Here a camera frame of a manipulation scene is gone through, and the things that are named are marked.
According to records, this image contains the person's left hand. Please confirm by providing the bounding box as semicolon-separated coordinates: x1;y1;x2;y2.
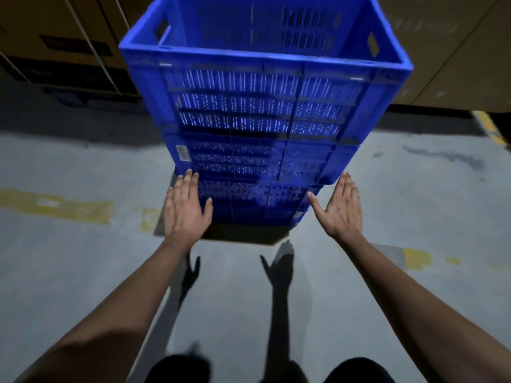
163;169;214;247

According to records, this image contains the person's right hand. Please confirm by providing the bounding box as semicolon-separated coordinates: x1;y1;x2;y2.
307;172;364;240

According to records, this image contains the person's right forearm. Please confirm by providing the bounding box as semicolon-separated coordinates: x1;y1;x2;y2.
337;232;511;383

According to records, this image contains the person's left forearm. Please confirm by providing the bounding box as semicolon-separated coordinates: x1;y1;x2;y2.
14;237;198;383

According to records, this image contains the blue slotted plastic crate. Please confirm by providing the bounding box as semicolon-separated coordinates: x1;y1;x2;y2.
163;131;361;185
174;166;325;210
119;0;414;147
199;195;312;228

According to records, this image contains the dark pallet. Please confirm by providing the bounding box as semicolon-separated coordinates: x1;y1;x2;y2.
0;55;142;106

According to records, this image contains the person's left leg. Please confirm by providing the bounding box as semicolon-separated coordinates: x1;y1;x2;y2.
145;352;211;383

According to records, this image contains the person's leg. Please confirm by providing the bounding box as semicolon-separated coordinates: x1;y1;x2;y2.
145;352;211;383
324;356;397;383

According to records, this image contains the person's right leg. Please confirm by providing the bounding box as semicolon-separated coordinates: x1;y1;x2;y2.
324;356;397;383

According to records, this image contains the large plain cardboard box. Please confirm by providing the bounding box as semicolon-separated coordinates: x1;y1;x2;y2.
375;0;511;114

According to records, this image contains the strapped brown cardboard box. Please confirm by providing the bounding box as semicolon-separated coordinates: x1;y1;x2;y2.
0;0;157;96

